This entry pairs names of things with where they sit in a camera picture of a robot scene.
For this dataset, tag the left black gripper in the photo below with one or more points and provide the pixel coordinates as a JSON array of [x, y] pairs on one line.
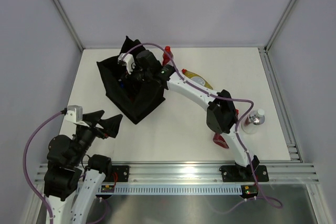
[[110, 125]]

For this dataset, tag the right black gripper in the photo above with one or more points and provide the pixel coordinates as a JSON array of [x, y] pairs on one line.
[[128, 80]]

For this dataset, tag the black canvas bag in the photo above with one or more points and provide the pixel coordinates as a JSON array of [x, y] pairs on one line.
[[136, 102]]

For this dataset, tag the small red dish soap bottle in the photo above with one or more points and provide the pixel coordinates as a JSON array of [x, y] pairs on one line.
[[167, 56]]

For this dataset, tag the yellow dish soap bottle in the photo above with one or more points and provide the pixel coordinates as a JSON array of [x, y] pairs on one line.
[[196, 78]]

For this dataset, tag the large red dish soap bottle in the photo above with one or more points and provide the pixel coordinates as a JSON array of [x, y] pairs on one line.
[[220, 140]]

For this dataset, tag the orange blue pump bottle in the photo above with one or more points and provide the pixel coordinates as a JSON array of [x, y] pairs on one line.
[[122, 85]]

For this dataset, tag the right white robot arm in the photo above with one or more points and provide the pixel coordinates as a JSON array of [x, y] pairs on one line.
[[172, 79]]

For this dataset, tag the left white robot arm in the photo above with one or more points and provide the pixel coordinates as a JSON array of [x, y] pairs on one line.
[[69, 190]]

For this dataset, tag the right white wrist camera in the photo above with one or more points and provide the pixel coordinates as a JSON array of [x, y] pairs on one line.
[[126, 60]]

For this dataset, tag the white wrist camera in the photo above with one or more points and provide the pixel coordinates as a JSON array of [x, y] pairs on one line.
[[74, 115], [126, 60]]

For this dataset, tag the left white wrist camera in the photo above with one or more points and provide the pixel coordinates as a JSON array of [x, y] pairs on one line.
[[74, 115]]

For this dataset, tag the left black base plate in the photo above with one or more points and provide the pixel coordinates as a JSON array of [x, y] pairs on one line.
[[120, 173]]

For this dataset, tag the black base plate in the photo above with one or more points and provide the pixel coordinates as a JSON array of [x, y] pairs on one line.
[[120, 173], [235, 173]]

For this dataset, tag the aluminium mounting rail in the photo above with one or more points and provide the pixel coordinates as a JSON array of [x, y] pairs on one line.
[[208, 173]]

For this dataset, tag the slotted cable duct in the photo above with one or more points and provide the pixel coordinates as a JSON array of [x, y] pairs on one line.
[[171, 190]]

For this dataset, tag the left aluminium frame post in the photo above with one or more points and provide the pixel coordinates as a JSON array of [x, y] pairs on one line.
[[63, 15]]

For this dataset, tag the aluminium frame post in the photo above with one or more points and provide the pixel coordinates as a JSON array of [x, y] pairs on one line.
[[279, 25], [63, 15]]

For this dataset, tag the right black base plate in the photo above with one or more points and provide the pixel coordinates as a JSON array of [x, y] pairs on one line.
[[235, 173]]

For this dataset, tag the right aluminium frame post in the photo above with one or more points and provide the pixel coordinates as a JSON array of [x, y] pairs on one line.
[[279, 25]]

